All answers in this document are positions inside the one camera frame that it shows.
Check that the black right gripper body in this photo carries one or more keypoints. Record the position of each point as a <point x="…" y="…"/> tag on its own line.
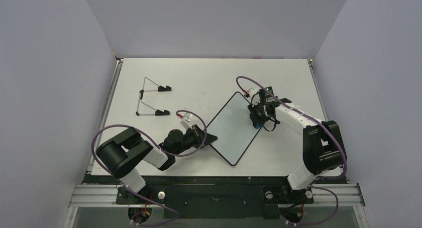
<point x="259" y="111"/>

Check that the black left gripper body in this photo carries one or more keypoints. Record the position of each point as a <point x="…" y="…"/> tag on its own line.
<point x="193" y="138"/>

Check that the black framed small whiteboard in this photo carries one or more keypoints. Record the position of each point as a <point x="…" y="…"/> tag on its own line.
<point x="233" y="128"/>

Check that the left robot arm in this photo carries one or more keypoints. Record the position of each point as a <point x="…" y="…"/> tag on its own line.
<point x="123" y="152"/>

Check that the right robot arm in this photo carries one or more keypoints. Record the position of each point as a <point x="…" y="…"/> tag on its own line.
<point x="323" y="149"/>

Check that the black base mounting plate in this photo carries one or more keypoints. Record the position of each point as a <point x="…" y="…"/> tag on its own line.
<point x="190" y="197"/>

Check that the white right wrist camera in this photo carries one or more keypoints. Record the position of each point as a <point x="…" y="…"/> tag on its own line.
<point x="252" y="95"/>

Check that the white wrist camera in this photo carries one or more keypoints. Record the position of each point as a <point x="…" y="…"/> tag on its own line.
<point x="185" y="120"/>
<point x="252" y="95"/>

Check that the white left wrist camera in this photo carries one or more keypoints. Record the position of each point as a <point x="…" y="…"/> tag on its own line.
<point x="185" y="120"/>

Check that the aluminium frame rail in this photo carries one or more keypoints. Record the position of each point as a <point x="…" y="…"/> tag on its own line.
<point x="101" y="101"/>

